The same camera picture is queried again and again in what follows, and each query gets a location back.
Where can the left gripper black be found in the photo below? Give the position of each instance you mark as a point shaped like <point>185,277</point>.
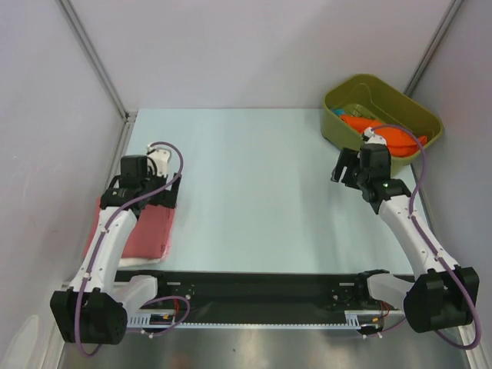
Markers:
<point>167,197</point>

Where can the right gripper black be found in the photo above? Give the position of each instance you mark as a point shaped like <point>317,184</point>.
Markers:
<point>347,155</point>

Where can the orange t shirt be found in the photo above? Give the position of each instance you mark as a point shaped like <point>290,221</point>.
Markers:
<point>400,143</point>

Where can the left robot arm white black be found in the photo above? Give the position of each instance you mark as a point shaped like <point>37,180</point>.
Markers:
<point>91,310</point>

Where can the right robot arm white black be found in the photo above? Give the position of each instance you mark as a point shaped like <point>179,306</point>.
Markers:
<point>443,294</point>

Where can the folded pink t shirt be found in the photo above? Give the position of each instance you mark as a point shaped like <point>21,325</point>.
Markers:
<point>154,225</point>

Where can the teal t shirt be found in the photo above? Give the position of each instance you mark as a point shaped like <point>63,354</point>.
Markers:
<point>339,112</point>

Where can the olive green plastic basket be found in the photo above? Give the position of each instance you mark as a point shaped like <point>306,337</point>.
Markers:
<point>367,96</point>

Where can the folded white t shirt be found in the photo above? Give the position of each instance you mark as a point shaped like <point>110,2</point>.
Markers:
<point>139,254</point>

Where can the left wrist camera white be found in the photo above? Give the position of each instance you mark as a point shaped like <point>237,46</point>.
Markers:
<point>158,159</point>

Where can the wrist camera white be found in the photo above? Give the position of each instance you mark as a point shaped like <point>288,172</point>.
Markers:
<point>158,159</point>
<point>370,136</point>

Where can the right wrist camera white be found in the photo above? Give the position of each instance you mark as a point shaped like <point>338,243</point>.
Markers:
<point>370,136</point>

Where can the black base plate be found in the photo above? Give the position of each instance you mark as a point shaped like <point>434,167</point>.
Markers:
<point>266,298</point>

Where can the grey slotted cable duct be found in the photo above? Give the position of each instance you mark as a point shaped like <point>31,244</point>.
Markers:
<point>155,323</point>

